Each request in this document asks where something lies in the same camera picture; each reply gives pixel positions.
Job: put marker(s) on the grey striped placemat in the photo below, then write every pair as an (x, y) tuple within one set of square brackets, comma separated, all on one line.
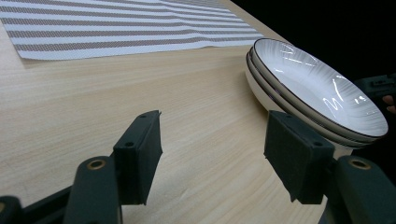
[(93, 34)]

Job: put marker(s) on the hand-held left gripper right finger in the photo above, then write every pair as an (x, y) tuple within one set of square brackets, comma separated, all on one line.
[(295, 155)]

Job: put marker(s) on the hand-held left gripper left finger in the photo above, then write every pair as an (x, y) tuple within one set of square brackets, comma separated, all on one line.
[(138, 155)]

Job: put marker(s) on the white plate with dark rim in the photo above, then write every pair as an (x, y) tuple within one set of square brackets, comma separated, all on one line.
[(345, 138), (311, 84), (261, 95)]

